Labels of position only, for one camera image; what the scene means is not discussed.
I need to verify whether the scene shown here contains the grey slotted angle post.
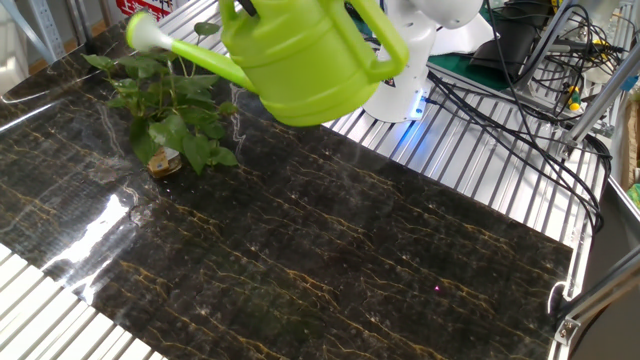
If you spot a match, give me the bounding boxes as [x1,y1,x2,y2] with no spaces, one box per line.
[27,0,69,64]

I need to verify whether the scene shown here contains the red white sign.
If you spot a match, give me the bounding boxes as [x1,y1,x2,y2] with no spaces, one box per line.
[115,0,176,24]

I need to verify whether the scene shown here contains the thick aluminium profile post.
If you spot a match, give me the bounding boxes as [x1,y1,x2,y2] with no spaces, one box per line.
[562,44,640,149]

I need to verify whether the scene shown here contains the yellow green screwdriver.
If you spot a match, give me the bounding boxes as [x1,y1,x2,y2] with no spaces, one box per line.
[566,83,583,113]

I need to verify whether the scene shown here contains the long black cable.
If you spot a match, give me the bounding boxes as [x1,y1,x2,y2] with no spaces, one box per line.
[484,0,614,169]

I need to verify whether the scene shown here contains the black fabric pouch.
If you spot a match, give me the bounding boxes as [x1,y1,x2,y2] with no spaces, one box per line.
[468,19,544,84]

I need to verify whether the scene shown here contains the white paper sheet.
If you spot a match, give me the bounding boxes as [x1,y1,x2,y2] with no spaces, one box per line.
[428,14,501,57]

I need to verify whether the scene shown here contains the dark marble pattern mat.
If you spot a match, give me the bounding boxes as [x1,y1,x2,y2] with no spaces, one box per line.
[0,8,574,360]

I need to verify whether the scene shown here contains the aluminium profile with bracket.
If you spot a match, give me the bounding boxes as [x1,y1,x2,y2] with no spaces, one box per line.
[553,257,640,347]

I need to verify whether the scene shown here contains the grey diagonal metal bar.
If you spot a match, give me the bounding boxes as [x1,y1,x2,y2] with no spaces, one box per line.
[517,0,576,86]

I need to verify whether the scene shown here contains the green potted plant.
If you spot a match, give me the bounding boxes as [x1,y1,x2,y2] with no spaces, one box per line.
[82,20,239,180]

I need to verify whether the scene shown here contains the lime green watering can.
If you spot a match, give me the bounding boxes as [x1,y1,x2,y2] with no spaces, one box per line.
[124,0,411,128]

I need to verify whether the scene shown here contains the white cable loop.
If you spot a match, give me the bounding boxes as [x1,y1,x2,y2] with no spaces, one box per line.
[546,279,569,317]

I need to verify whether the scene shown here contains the green desk mat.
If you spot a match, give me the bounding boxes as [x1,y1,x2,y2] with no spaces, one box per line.
[428,49,519,92]

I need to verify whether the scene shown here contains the thick black cable bundle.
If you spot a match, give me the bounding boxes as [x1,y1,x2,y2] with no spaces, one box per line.
[427,69,614,236]

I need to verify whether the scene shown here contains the tangled black cables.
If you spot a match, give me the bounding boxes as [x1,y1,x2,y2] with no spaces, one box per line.
[544,4,629,76]

